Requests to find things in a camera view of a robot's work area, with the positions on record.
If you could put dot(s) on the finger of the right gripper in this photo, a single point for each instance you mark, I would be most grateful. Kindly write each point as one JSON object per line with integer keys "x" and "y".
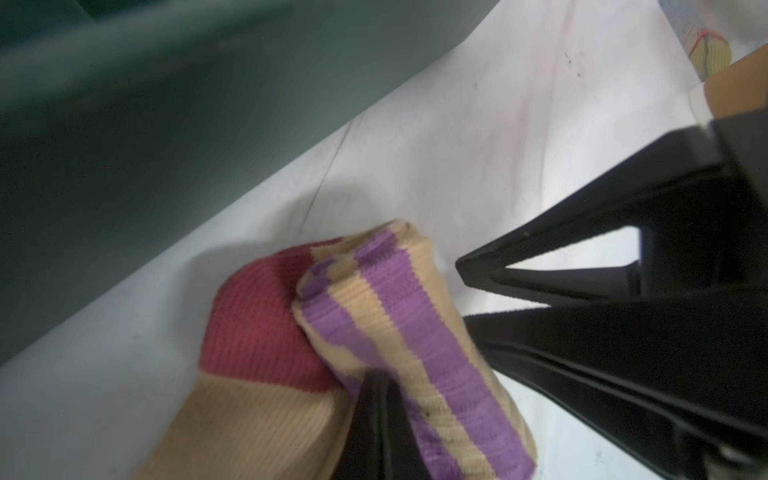
{"x": 698, "y": 198}
{"x": 678, "y": 383}

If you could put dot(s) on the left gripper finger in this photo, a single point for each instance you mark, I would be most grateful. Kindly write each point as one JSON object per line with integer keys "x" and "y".
{"x": 380, "y": 444}

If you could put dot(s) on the stacked paper cups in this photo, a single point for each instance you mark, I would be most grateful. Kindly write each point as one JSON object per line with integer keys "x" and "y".
{"x": 739, "y": 88}

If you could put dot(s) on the green divided organizer tray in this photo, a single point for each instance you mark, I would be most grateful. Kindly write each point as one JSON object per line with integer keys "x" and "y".
{"x": 127, "y": 124}

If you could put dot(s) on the striped tan maroon purple sock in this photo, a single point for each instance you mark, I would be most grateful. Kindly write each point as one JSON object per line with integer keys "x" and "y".
{"x": 289, "y": 340}

